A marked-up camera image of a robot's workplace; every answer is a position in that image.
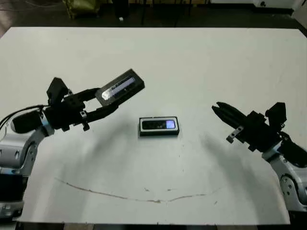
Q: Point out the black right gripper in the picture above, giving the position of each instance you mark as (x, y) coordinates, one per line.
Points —
(260, 134)

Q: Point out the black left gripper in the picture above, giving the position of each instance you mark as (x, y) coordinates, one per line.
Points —
(67, 115)

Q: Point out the black box lid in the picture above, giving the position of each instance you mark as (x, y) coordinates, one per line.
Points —
(122, 88)

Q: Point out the black slim camera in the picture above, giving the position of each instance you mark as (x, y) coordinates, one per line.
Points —
(153, 124)

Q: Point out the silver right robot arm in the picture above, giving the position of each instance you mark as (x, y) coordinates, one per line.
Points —
(292, 172)

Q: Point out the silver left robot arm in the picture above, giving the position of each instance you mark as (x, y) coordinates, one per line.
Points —
(12, 148)

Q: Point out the black box with white insert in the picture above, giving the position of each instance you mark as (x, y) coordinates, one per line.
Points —
(158, 134)

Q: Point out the olive green bag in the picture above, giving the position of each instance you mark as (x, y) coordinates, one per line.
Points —
(81, 8)

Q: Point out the white cabinet with black knob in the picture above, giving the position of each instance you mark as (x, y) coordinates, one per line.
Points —
(275, 5)

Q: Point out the white board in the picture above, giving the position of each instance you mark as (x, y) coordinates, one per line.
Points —
(302, 13)

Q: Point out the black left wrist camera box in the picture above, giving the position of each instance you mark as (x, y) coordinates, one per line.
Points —
(57, 89)

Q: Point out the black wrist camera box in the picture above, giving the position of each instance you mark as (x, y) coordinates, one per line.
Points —
(57, 89)
(277, 114)

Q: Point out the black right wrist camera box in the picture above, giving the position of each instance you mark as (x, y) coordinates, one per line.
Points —
(277, 114)

